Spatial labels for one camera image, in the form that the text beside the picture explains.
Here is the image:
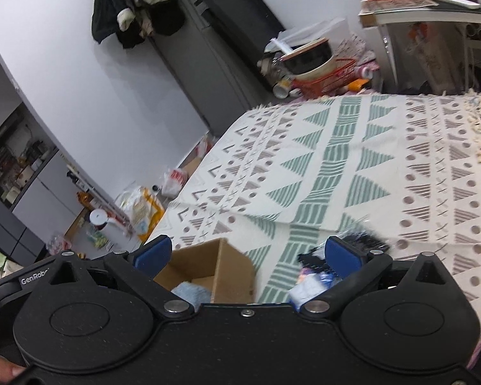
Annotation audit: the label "blue tissue packet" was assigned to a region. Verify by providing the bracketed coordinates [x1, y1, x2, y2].
[288, 269, 341, 310]

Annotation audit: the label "grey fluffy plush toy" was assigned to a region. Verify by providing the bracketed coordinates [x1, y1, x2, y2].
[171, 282, 212, 308]

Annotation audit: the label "person's left hand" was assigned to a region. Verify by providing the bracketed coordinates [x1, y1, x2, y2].
[0, 356, 25, 384]

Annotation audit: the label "yellow white large bag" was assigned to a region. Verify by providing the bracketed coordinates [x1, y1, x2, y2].
[114, 185, 165, 243]

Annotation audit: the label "brown cardboard box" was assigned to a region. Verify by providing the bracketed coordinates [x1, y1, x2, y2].
[155, 238, 255, 304]

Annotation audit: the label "white kettle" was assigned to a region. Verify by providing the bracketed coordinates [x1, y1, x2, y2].
[89, 209, 124, 234]

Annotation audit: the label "white red plastic bag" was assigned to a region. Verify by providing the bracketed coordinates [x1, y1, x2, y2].
[161, 168, 188, 198]

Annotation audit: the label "patterned white green blanket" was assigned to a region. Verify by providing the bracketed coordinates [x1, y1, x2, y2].
[155, 94, 481, 320]

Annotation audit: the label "dark grey wardrobe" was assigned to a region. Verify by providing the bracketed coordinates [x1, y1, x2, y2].
[152, 0, 276, 136]

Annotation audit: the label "red plastic basket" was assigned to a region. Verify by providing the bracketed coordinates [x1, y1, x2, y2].
[293, 58, 356, 99]

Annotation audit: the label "black and cream bowl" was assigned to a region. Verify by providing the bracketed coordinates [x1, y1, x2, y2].
[281, 38, 336, 81]

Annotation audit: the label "hanging dark clothes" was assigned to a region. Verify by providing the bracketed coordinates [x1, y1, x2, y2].
[91, 0, 186, 50]

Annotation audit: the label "black monitor on floor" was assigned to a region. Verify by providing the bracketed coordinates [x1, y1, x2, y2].
[201, 0, 285, 90]

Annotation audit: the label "white desk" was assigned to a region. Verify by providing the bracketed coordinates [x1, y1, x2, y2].
[359, 0, 481, 94]

